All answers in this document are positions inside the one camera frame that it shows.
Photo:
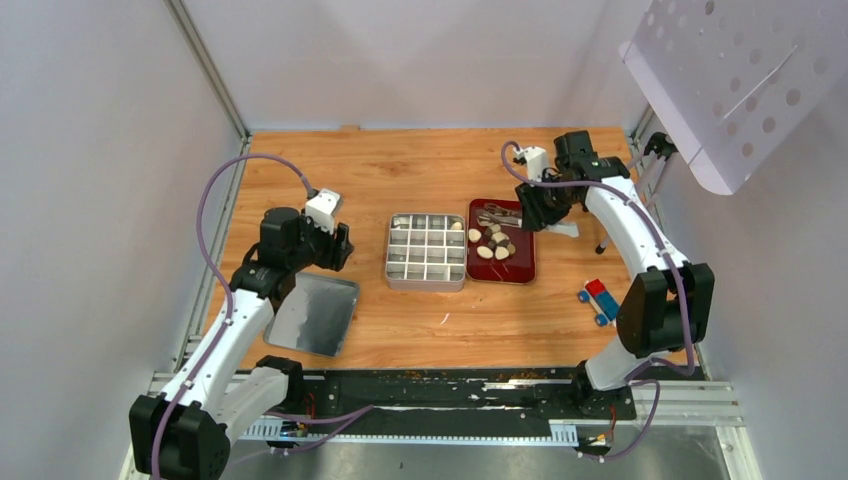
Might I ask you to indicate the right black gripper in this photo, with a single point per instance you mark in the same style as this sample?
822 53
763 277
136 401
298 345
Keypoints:
535 216

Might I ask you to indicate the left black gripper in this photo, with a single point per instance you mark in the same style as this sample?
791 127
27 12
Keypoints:
335 256

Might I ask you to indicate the metal tongs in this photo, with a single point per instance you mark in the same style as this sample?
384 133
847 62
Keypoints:
492 214

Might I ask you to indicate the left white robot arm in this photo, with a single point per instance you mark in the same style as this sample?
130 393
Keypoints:
187 430

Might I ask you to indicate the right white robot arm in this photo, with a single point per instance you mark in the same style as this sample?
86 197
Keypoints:
666 309

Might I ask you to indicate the red rectangular tray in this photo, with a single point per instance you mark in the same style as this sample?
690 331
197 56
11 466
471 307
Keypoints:
519 268

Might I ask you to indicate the silver tin lid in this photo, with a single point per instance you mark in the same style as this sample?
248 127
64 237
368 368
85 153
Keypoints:
316 316

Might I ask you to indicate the silver compartment tin box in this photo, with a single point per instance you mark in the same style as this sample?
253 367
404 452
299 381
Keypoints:
424 254

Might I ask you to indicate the red blue toy car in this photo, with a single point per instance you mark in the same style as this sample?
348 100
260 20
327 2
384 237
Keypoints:
595 294

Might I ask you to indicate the small tripod stand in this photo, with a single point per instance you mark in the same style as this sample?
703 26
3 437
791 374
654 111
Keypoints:
620 210

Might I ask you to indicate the white perforated metal panel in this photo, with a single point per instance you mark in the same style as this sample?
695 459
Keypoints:
730 80

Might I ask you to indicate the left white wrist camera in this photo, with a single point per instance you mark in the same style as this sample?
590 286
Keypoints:
322 208

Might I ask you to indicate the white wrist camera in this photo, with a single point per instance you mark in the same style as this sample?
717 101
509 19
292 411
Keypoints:
322 208
535 159

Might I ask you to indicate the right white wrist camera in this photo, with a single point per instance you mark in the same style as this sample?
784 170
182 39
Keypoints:
535 159

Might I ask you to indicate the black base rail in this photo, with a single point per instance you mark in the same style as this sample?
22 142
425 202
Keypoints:
442 404

